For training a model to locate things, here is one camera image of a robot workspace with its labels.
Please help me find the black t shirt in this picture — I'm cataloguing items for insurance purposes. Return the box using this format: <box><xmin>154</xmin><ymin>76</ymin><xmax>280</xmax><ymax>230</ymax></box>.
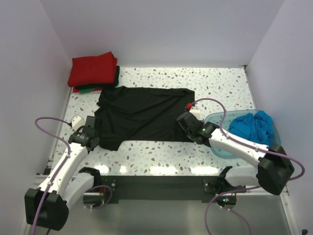
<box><xmin>94</xmin><ymin>86</ymin><xmax>195</xmax><ymax>151</ymax></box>

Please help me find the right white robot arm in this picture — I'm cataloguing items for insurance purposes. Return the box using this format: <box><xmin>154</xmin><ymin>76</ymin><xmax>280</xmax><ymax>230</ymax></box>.
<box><xmin>177</xmin><ymin>112</ymin><xmax>294</xmax><ymax>195</ymax></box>

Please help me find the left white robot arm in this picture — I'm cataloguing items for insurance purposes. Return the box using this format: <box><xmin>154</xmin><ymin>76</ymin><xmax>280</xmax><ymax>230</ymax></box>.
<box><xmin>24</xmin><ymin>116</ymin><xmax>102</xmax><ymax>231</ymax></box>

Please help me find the clear blue plastic basin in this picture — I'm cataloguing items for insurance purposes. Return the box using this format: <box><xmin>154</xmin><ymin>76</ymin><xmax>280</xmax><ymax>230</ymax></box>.
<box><xmin>204</xmin><ymin>109</ymin><xmax>281</xmax><ymax>159</ymax></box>

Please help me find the green folded t shirt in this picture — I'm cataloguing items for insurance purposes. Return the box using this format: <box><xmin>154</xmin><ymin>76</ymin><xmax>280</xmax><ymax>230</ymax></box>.
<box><xmin>78</xmin><ymin>89</ymin><xmax>103</xmax><ymax>94</ymax></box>

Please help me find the blue crumpled t shirt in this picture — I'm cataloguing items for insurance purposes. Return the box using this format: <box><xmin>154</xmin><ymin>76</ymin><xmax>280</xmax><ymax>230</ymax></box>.
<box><xmin>228</xmin><ymin>111</ymin><xmax>274</xmax><ymax>146</ymax></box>

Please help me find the dark folded t shirt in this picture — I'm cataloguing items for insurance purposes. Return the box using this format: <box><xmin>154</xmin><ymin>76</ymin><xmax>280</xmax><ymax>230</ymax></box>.
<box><xmin>73</xmin><ymin>66</ymin><xmax>120</xmax><ymax>91</ymax></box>

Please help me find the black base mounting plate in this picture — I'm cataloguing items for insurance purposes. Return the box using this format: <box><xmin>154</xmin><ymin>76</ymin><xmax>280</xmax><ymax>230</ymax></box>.
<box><xmin>98</xmin><ymin>176</ymin><xmax>235</xmax><ymax>204</ymax></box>

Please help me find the red folded t shirt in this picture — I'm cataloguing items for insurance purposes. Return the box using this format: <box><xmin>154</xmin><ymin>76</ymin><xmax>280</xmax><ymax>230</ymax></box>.
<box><xmin>67</xmin><ymin>52</ymin><xmax>118</xmax><ymax>87</ymax></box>

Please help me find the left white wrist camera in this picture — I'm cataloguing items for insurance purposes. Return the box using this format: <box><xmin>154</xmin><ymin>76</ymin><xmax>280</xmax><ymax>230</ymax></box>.
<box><xmin>71</xmin><ymin>115</ymin><xmax>85</xmax><ymax>130</ymax></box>

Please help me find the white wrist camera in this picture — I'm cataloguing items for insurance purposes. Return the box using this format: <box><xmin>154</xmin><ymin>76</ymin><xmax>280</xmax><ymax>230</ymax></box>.
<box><xmin>71</xmin><ymin>115</ymin><xmax>85</xmax><ymax>130</ymax></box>
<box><xmin>186</xmin><ymin>103</ymin><xmax>201</xmax><ymax>119</ymax></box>

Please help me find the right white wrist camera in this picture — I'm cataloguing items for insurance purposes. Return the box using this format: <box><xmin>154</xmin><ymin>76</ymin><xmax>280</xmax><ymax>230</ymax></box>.
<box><xmin>186</xmin><ymin>103</ymin><xmax>201</xmax><ymax>119</ymax></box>

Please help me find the aluminium rail frame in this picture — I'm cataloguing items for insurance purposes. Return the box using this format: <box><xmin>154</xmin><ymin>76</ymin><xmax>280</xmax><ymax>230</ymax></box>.
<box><xmin>280</xmin><ymin>193</ymin><xmax>293</xmax><ymax>235</ymax></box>

